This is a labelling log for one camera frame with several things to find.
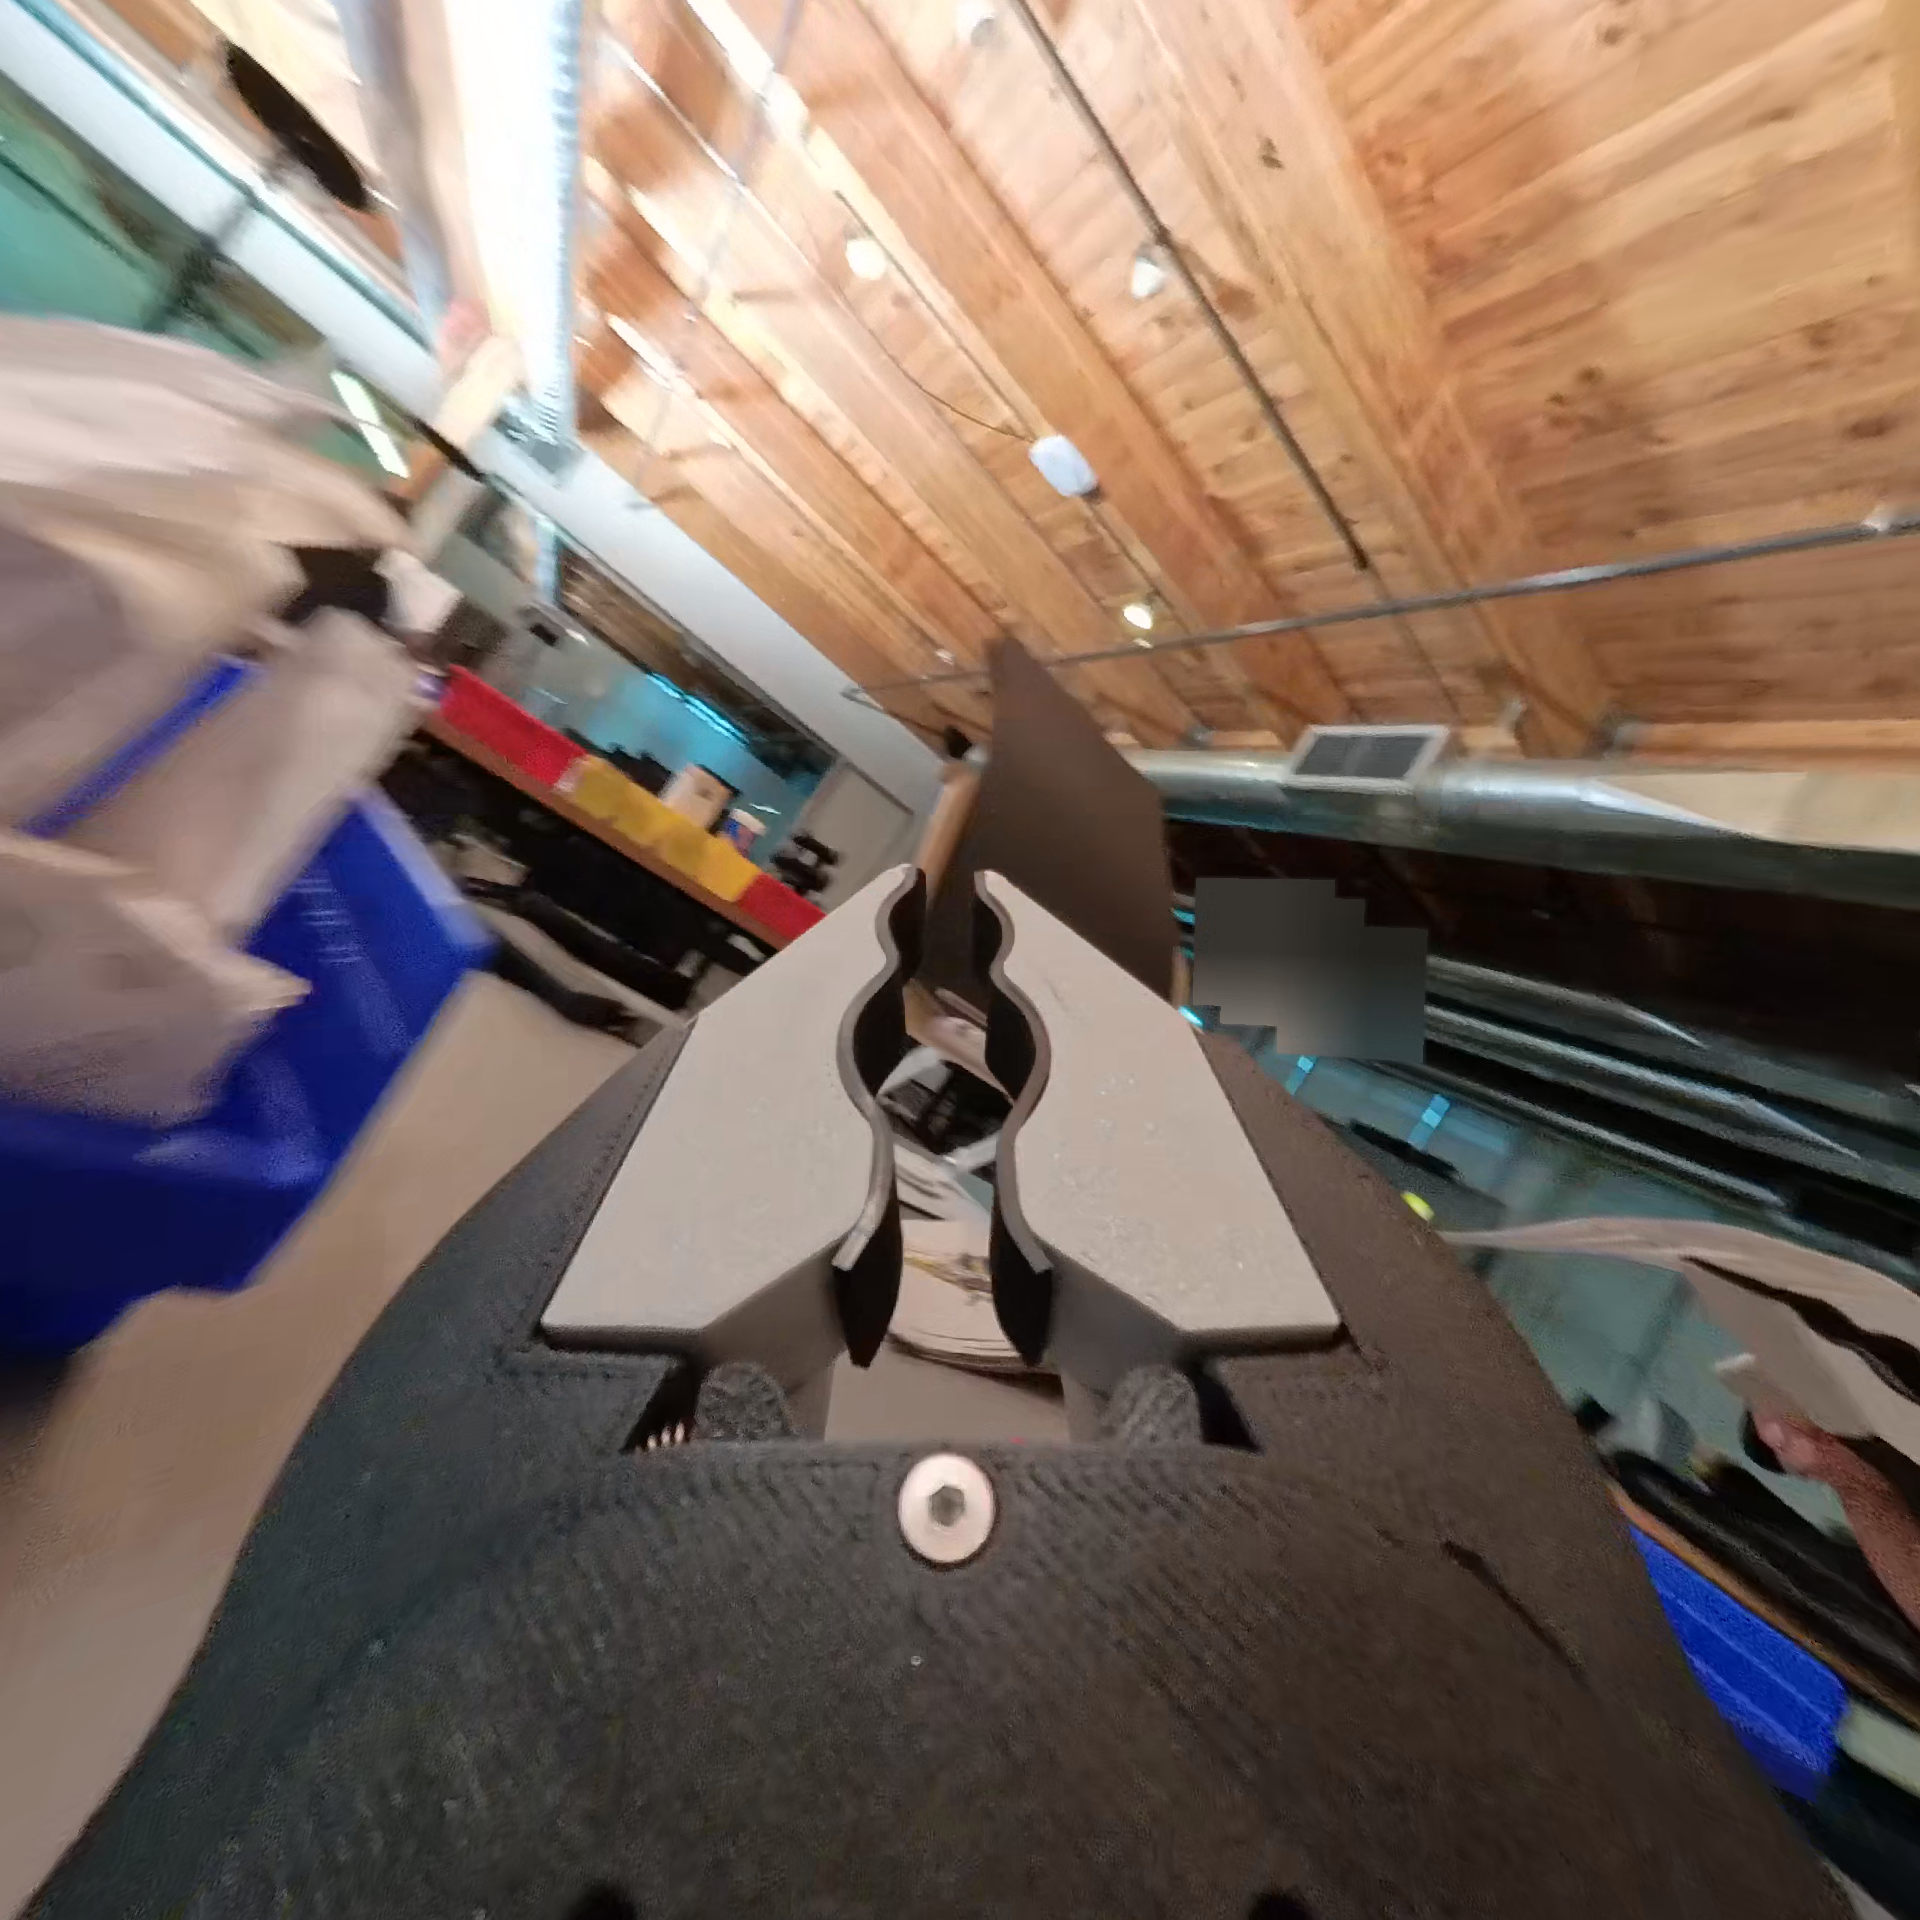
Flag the black ceiling conduit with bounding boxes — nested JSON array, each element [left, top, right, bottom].
[[1019, 0, 1373, 572]]

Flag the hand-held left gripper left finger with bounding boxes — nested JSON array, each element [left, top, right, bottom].
[[540, 865, 933, 1439]]

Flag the large white printed paper bag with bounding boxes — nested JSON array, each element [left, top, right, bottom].
[[0, 315, 413, 818]]

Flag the blue plastic bin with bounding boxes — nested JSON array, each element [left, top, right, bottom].
[[1628, 1529, 1850, 1802], [0, 652, 495, 1361]]

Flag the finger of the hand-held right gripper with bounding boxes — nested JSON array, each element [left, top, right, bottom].
[[1679, 1258, 1920, 1470], [1442, 1215, 1920, 1338]]

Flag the lego instruction booklet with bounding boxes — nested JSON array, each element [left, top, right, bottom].
[[887, 1207, 1052, 1370]]

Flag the grey duct with vent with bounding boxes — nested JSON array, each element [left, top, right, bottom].
[[1154, 726, 1920, 917]]

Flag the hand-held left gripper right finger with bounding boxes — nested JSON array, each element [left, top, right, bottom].
[[971, 871, 1344, 1445]]

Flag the row of red yellow bins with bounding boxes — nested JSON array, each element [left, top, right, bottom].
[[420, 703, 818, 991]]

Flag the round black ceiling lamp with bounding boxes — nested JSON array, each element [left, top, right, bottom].
[[223, 46, 367, 212]]

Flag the metal ceiling rod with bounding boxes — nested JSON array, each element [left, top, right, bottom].
[[839, 509, 1920, 706]]

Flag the person's right hand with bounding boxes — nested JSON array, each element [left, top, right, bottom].
[[1747, 1413, 1920, 1629]]

